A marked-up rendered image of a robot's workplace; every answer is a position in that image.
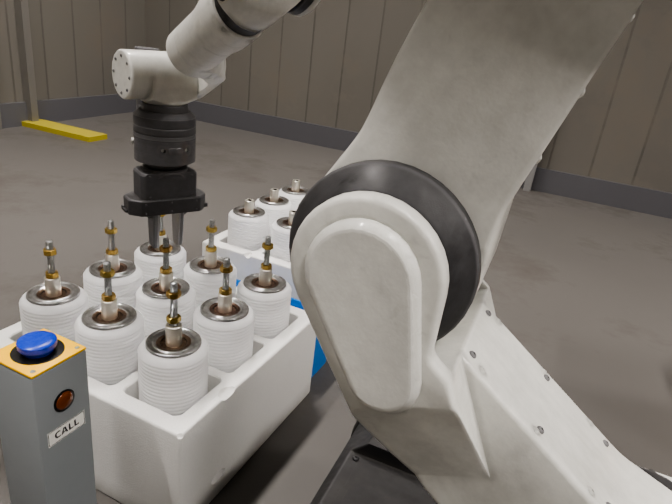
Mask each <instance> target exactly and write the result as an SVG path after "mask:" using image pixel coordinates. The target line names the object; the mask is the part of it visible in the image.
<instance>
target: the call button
mask: <svg viewBox="0 0 672 504"><path fill-rule="evenodd" d="M57 343H58V342H57V336H56V335H55V334H54V333H52V332H49V331H33V332H29V333H27V334H24V335H23V336H21V337H20V338H19V339H18V340H17V341H16V348H17V351H18V352H19V353H20V354H22V355H23V356H24V357H26V358H31V359H35V358H42V357H45V356H47V355H49V354H51V353H52V352H53V350H54V348H55V347H56V346H57Z"/></svg>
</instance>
